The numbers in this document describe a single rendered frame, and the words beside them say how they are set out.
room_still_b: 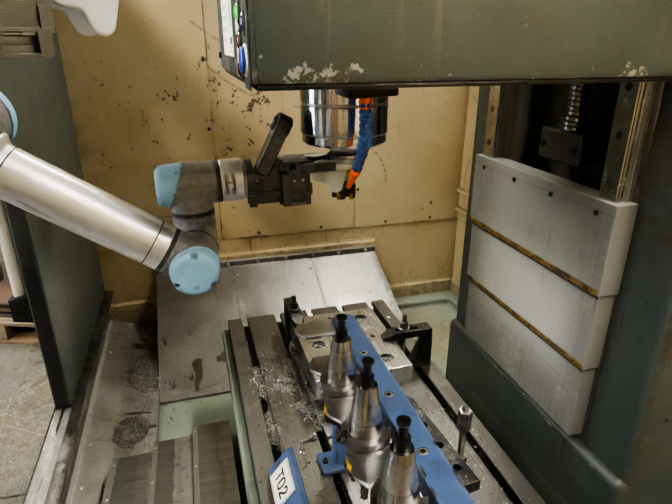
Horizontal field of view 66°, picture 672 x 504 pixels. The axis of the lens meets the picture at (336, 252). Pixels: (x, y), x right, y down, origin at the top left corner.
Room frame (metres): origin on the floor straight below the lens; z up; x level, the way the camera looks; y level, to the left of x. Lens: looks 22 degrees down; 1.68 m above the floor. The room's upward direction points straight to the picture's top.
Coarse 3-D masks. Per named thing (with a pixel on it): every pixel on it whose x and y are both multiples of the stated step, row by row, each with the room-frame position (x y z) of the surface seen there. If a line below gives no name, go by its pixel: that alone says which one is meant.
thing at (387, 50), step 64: (256, 0) 0.61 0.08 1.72; (320, 0) 0.62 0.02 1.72; (384, 0) 0.65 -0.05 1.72; (448, 0) 0.67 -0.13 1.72; (512, 0) 0.69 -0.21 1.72; (576, 0) 0.71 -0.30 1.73; (640, 0) 0.74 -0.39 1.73; (256, 64) 0.61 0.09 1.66; (320, 64) 0.62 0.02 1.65; (384, 64) 0.65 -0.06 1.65; (448, 64) 0.67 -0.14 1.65; (512, 64) 0.69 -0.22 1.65; (576, 64) 0.72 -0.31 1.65; (640, 64) 0.75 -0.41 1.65
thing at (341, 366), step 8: (336, 344) 0.62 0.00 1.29; (344, 344) 0.62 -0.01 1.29; (336, 352) 0.62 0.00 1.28; (344, 352) 0.61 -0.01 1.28; (352, 352) 0.63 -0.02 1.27; (336, 360) 0.61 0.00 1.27; (344, 360) 0.61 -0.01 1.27; (352, 360) 0.62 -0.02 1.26; (328, 368) 0.62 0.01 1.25; (336, 368) 0.61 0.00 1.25; (344, 368) 0.61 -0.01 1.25; (352, 368) 0.62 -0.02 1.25; (328, 376) 0.62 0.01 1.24; (336, 376) 0.61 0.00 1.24; (344, 376) 0.61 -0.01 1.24; (352, 376) 0.62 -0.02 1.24; (336, 384) 0.61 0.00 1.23; (344, 384) 0.61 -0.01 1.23; (352, 384) 0.61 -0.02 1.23
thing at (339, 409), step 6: (330, 402) 0.59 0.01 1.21; (336, 402) 0.59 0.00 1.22; (342, 402) 0.59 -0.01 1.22; (348, 402) 0.59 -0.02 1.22; (330, 408) 0.57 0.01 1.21; (336, 408) 0.57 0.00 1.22; (342, 408) 0.57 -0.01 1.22; (348, 408) 0.57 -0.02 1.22; (330, 414) 0.56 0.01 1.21; (336, 414) 0.56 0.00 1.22; (342, 414) 0.56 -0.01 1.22; (348, 414) 0.56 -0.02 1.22; (336, 420) 0.55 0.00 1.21; (342, 420) 0.55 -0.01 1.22
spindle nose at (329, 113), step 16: (304, 96) 0.93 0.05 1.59; (320, 96) 0.90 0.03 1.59; (336, 96) 0.89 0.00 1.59; (304, 112) 0.93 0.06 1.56; (320, 112) 0.90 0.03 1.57; (336, 112) 0.89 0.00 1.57; (352, 112) 0.89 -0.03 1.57; (384, 112) 0.93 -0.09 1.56; (304, 128) 0.94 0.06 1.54; (320, 128) 0.90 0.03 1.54; (336, 128) 0.89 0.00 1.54; (352, 128) 0.89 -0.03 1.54; (384, 128) 0.93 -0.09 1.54; (320, 144) 0.91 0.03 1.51; (336, 144) 0.90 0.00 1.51; (352, 144) 0.89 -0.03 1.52
